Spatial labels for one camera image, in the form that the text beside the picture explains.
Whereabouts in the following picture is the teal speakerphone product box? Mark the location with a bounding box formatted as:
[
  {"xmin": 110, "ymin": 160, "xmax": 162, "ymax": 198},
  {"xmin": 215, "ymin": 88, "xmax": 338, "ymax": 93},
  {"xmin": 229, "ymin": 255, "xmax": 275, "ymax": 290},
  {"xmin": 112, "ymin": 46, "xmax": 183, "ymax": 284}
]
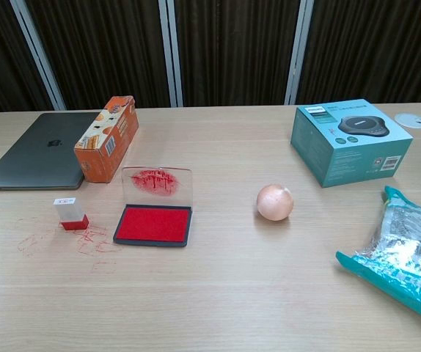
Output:
[{"xmin": 290, "ymin": 98, "xmax": 415, "ymax": 188}]

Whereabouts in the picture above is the white round cable grommet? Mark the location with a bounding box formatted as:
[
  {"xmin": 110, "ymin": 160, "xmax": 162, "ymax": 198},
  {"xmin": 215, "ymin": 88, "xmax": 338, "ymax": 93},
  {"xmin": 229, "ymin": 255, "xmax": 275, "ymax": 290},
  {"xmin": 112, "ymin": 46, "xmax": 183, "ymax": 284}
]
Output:
[{"xmin": 395, "ymin": 112, "xmax": 421, "ymax": 129}]

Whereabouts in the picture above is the grey partition frame post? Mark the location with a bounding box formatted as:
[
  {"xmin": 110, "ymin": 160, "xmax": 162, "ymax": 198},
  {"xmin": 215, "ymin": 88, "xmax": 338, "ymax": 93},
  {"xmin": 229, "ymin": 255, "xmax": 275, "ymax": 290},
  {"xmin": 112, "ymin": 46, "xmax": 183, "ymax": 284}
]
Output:
[
  {"xmin": 15, "ymin": 0, "xmax": 67, "ymax": 111},
  {"xmin": 282, "ymin": 0, "xmax": 317, "ymax": 106},
  {"xmin": 158, "ymin": 0, "xmax": 185, "ymax": 109}
]

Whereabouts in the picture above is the grey closed laptop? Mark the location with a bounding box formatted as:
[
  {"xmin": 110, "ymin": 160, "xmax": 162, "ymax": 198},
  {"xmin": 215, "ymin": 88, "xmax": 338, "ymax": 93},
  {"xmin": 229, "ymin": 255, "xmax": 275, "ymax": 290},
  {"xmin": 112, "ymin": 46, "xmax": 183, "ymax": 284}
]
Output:
[{"xmin": 0, "ymin": 111, "xmax": 100, "ymax": 191}]

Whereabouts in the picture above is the peach-coloured ball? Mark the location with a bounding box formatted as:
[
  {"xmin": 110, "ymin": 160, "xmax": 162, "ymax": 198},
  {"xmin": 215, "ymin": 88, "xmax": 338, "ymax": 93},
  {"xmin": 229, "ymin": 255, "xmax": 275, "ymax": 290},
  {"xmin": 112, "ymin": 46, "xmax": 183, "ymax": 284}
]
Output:
[{"xmin": 256, "ymin": 183, "xmax": 295, "ymax": 221}]

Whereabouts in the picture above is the orange snack carton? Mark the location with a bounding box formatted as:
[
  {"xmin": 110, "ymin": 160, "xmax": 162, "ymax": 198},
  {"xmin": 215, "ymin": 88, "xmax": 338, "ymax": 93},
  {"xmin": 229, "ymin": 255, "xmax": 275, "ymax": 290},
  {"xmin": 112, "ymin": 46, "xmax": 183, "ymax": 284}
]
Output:
[{"xmin": 73, "ymin": 95, "xmax": 140, "ymax": 183}]

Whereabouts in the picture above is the red ink pad with lid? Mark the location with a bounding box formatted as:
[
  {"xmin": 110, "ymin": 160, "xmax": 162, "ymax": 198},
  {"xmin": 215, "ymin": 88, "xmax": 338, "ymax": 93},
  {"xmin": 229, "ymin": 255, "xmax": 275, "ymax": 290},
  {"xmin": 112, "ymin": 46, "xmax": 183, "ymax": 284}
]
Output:
[{"xmin": 113, "ymin": 166, "xmax": 196, "ymax": 249}]

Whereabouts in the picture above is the teal and clear snack bag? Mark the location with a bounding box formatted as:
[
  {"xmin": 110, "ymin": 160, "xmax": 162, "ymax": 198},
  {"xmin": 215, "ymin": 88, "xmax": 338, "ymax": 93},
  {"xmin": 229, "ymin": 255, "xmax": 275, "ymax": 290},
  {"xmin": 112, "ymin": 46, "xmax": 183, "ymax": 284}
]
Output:
[{"xmin": 335, "ymin": 185, "xmax": 421, "ymax": 327}]

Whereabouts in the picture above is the white and red stamp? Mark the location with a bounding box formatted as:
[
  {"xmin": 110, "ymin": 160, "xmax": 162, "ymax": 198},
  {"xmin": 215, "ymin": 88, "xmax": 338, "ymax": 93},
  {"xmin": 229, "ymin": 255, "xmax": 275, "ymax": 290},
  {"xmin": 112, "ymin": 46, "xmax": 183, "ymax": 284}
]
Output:
[{"xmin": 53, "ymin": 197, "xmax": 89, "ymax": 231}]

